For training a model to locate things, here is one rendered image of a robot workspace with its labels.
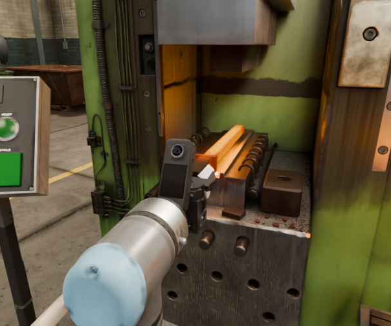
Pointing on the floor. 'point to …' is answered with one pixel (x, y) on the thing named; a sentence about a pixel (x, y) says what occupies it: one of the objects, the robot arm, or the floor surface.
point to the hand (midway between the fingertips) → (202, 163)
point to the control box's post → (11, 257)
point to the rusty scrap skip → (58, 83)
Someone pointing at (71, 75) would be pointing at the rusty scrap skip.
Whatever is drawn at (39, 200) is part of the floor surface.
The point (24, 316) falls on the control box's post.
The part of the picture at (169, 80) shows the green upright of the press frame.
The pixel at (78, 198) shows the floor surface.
